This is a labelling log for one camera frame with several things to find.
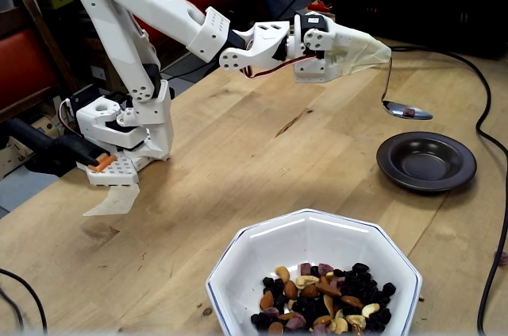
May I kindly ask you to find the metal spoon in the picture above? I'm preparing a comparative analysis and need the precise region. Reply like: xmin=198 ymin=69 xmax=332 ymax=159
xmin=380 ymin=56 xmax=434 ymax=122

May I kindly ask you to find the thick black cable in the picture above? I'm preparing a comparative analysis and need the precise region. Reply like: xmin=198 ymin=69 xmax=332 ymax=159
xmin=391 ymin=44 xmax=508 ymax=335

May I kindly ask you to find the brown round plate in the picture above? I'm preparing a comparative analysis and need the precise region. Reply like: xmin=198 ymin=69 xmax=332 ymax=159
xmin=375 ymin=131 xmax=478 ymax=194

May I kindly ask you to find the beige tape sheet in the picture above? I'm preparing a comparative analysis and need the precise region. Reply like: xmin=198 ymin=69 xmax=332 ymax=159
xmin=82 ymin=183 xmax=140 ymax=218

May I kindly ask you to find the black clamp orange tip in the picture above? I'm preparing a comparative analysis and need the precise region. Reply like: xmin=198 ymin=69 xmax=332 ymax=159
xmin=0 ymin=117 xmax=118 ymax=178

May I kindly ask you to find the thin black cable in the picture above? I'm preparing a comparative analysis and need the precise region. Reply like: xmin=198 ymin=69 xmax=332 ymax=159
xmin=0 ymin=268 xmax=48 ymax=335
xmin=0 ymin=286 xmax=25 ymax=333

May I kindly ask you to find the white printed cardboard box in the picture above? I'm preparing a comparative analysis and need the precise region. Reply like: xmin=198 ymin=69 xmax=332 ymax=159
xmin=0 ymin=135 xmax=40 ymax=178

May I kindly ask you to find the white octagonal bowl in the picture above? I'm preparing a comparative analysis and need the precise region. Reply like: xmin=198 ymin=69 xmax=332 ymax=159
xmin=205 ymin=208 xmax=422 ymax=336

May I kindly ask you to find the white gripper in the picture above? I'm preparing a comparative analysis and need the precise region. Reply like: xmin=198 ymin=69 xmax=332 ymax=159
xmin=286 ymin=11 xmax=348 ymax=83

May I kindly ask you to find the beige masking tape wrap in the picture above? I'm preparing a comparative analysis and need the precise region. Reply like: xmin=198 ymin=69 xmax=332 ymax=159
xmin=332 ymin=25 xmax=393 ymax=78

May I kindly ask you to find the trail mix pile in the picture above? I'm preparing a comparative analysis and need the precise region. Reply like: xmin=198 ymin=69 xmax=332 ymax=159
xmin=249 ymin=262 xmax=398 ymax=335

